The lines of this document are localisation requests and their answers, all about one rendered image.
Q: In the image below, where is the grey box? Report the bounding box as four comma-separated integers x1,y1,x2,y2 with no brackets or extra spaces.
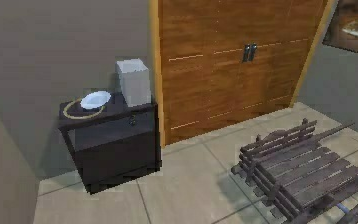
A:
115,58,152,108

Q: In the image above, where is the brown wooden double door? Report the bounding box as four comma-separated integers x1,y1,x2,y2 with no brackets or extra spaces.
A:
149,0,336,148

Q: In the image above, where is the dark brown side table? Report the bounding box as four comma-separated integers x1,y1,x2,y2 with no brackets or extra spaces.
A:
57,91,163,195

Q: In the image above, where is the white bowl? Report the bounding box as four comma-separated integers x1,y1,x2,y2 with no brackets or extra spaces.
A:
79,90,112,111

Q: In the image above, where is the dark slatted wooden bench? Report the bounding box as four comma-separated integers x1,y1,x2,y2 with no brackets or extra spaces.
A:
230,117,358,224

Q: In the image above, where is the black door handle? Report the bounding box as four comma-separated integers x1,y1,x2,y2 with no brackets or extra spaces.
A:
242,43,251,64
248,43,258,63

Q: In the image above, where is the yellow ring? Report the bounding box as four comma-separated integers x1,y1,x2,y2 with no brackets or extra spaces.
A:
62,97,107,121

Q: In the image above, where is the framed wall picture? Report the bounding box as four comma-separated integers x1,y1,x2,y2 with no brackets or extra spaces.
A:
322,0,358,56

